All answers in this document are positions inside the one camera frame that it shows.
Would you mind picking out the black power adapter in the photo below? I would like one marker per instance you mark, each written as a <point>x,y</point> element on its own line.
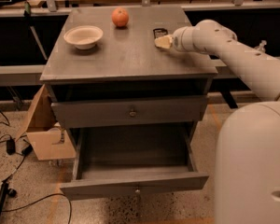
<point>11,147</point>

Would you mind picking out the open lower grey drawer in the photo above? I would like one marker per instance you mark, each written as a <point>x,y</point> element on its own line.
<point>134,160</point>

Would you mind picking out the grey wooden drawer cabinet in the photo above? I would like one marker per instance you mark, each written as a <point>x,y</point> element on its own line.
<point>125,64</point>

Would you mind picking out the closed upper grey drawer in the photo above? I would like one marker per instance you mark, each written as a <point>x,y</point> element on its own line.
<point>102,113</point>

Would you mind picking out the grey metal rail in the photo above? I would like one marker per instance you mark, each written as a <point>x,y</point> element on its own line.
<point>29,75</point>

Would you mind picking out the orange round fruit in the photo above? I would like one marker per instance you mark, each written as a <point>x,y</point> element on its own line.
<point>120,17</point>

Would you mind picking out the black stand leg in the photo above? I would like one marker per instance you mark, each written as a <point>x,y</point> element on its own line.
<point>5,191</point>

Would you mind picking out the brown cardboard box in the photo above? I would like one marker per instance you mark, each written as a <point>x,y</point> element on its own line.
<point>48,139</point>

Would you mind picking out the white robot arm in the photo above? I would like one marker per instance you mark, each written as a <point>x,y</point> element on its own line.
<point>247,169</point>

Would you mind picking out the white paper bowl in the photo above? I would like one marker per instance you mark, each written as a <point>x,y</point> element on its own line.
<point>83,37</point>

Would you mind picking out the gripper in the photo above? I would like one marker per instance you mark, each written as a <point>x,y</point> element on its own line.
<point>178,41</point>

